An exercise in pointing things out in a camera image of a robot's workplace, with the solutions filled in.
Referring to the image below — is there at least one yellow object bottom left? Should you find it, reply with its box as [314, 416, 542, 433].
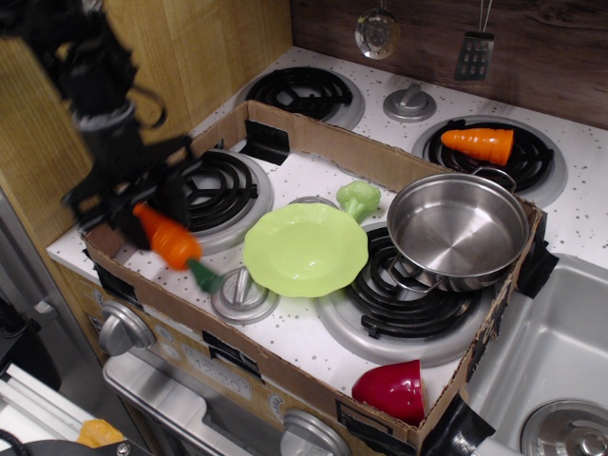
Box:
[76, 418, 124, 448]

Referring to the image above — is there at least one stainless steel pot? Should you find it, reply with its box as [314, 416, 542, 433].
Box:
[387, 173, 530, 294]

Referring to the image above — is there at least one front right black burner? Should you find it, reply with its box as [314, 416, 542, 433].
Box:
[346, 226, 481, 339]

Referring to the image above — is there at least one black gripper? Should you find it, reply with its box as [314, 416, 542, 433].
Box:
[63, 111, 194, 250]

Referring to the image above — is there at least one back right black burner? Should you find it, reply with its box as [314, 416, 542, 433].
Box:
[416, 119, 556, 192]

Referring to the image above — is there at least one silver stovetop knob back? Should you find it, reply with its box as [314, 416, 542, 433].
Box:
[383, 84, 437, 124]

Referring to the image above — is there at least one brown cardboard fence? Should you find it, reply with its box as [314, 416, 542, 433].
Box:
[85, 102, 555, 455]

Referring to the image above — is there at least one silver oven knob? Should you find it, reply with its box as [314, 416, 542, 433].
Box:
[98, 300, 156, 356]
[279, 408, 352, 456]

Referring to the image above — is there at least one silver sink drain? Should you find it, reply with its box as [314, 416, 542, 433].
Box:
[520, 399, 607, 455]

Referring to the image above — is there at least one silver stovetop knob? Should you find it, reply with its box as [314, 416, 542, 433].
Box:
[211, 267, 279, 325]
[383, 84, 437, 124]

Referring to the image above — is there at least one black cable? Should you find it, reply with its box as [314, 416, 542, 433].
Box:
[0, 428, 29, 456]

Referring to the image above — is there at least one black hanging spatula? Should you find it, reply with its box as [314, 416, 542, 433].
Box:
[454, 0, 495, 82]

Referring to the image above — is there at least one silver hanging slotted spoon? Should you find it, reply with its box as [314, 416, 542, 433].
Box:
[354, 1, 401, 61]

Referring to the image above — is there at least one silver oven knob right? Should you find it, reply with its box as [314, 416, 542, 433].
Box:
[279, 408, 352, 456]

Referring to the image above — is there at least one black burner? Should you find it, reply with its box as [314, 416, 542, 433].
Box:
[416, 119, 556, 192]
[177, 151, 259, 235]
[244, 66, 354, 121]
[346, 226, 481, 339]

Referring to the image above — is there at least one orange toy carrot green top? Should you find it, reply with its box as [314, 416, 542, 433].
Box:
[132, 202, 224, 294]

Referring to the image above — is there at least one back left black burner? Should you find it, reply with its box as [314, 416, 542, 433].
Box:
[244, 66, 354, 121]

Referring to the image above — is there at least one light green plastic plate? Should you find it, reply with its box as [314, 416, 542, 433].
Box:
[243, 203, 369, 298]

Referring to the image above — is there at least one green toy broccoli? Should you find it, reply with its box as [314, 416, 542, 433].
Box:
[336, 180, 381, 222]

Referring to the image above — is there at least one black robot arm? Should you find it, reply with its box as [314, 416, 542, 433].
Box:
[1, 1, 195, 250]

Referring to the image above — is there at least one front left black burner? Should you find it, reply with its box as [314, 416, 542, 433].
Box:
[177, 151, 259, 235]

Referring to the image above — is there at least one red plastic bowl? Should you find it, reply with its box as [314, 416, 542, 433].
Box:
[351, 360, 426, 427]

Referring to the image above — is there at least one silver oven door handle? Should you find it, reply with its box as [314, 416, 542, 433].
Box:
[102, 351, 253, 456]

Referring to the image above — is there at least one silver oven knob left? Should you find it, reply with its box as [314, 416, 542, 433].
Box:
[98, 300, 156, 356]

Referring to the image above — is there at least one orange ribbed toy carrot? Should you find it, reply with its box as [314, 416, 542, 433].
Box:
[441, 127, 515, 166]

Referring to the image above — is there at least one silver stovetop knob front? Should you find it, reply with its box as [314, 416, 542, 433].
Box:
[211, 267, 279, 325]

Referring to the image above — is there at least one grey toy sink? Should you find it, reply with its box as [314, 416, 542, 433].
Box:
[467, 256, 607, 455]

